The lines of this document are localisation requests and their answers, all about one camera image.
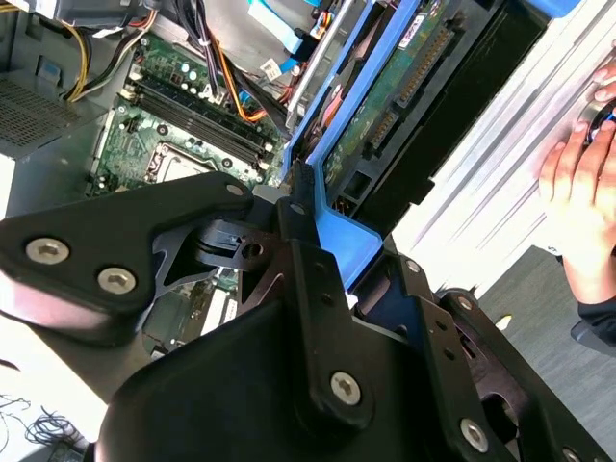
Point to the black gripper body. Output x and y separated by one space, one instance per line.
216 399

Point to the hard disk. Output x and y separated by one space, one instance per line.
349 231

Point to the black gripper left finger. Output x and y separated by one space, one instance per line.
120 221

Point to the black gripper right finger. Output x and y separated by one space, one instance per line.
445 337

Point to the person's hand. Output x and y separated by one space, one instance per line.
577 192

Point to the round black blue-ringed tool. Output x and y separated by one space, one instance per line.
601 120

